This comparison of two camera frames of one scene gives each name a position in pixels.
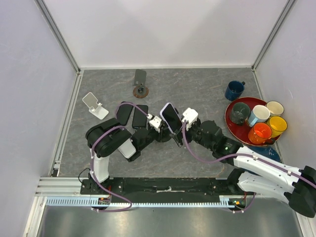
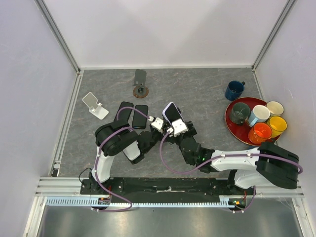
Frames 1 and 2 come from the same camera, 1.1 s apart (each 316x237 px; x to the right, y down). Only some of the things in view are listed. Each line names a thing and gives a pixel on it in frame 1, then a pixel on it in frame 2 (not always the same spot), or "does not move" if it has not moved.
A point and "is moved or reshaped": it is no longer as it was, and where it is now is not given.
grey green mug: x=240 y=111 does not move
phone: x=172 y=118 is moved or reshaped
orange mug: x=260 y=133 does not move
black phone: x=139 y=118 does not move
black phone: x=123 y=113 does not move
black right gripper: x=197 y=123 → x=192 y=132
